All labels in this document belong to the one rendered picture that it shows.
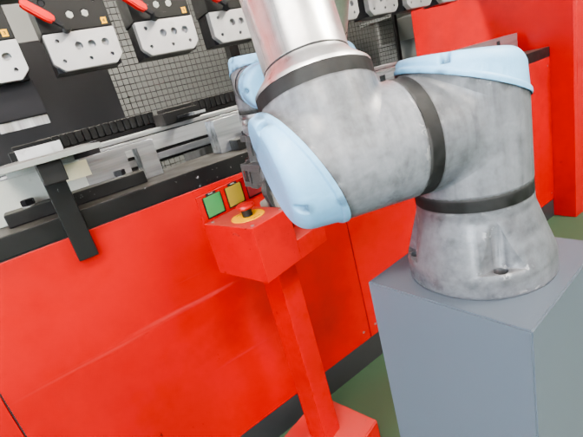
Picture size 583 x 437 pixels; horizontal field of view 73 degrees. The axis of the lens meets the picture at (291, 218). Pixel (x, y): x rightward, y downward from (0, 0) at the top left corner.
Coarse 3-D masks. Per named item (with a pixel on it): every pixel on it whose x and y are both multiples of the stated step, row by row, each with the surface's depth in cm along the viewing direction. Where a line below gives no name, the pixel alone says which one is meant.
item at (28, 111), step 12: (12, 84) 85; (24, 84) 86; (0, 96) 84; (12, 96) 86; (24, 96) 87; (36, 96) 88; (0, 108) 85; (12, 108) 86; (24, 108) 87; (36, 108) 88; (0, 120) 85; (12, 120) 86; (24, 120) 88; (36, 120) 89; (48, 120) 90; (0, 132) 86
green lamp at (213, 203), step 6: (216, 192) 86; (204, 198) 84; (210, 198) 85; (216, 198) 86; (210, 204) 85; (216, 204) 86; (222, 204) 87; (210, 210) 85; (216, 210) 86; (222, 210) 87; (210, 216) 85
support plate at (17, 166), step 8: (88, 144) 72; (96, 144) 72; (56, 152) 78; (64, 152) 69; (72, 152) 70; (80, 152) 71; (24, 160) 76; (32, 160) 67; (40, 160) 67; (48, 160) 68; (0, 168) 65; (8, 168) 65; (16, 168) 66
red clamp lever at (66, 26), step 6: (24, 0) 79; (24, 6) 79; (30, 6) 80; (36, 6) 80; (30, 12) 80; (36, 12) 80; (42, 12) 81; (48, 12) 82; (42, 18) 82; (48, 18) 81; (54, 18) 82; (60, 24) 83; (66, 24) 83; (66, 30) 84
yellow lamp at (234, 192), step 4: (236, 184) 90; (228, 188) 88; (232, 188) 89; (236, 188) 90; (240, 188) 91; (228, 192) 88; (232, 192) 89; (236, 192) 90; (240, 192) 91; (228, 196) 88; (232, 196) 89; (236, 196) 90; (240, 196) 91; (232, 200) 89; (236, 200) 90; (240, 200) 91; (232, 204) 89; (236, 204) 90
